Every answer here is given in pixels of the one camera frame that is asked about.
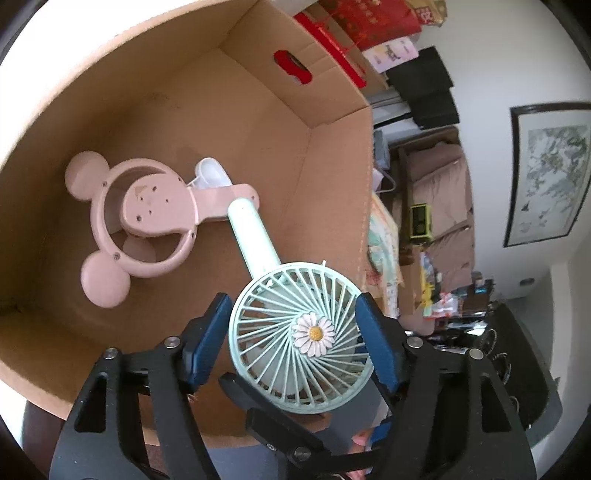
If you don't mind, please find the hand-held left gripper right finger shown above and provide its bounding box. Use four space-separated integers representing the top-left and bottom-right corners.
355 292 539 480

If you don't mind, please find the pink mouse-ear handheld fan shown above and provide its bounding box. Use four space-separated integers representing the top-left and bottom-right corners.
65 151 259 309

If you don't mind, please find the red gold gift box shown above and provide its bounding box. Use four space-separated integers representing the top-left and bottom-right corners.
406 0 448 28

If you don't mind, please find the blue grey cloth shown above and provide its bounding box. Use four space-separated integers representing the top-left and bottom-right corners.
373 131 391 171

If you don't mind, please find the green black radio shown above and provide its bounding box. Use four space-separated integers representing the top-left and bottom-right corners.
410 203 435 241

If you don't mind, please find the white pink carton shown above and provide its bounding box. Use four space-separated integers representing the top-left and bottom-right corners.
362 37 419 75

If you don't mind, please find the mint green daisy handheld fan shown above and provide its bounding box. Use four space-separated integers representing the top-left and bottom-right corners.
227 198 375 414

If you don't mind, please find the black box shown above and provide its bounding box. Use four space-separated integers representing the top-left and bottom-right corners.
385 46 455 100
411 88 461 130

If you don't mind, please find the large cardboard box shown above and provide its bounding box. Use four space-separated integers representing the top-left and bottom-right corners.
0 0 375 446

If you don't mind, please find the framed ink painting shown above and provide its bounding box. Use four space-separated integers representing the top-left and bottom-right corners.
502 100 591 248

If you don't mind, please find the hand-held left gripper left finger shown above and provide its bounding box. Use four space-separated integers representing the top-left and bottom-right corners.
48 292 234 480

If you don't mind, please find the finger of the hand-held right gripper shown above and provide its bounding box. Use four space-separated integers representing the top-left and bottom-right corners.
218 373 386 472

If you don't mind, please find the white clothes hanger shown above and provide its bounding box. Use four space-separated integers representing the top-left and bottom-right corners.
374 170 398 195

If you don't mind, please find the yellow plaid cloth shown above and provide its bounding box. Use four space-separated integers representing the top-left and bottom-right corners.
367 194 403 319

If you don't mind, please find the white plastic piece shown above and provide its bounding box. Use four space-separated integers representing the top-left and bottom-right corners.
193 158 232 190

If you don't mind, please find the small cardboard box with papers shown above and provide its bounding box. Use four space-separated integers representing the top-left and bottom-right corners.
401 251 458 320

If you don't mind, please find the red chocolate gift box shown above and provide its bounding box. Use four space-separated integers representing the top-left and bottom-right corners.
273 11 368 89

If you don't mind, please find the dark red gift box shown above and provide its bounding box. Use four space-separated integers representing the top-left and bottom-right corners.
318 0 423 51

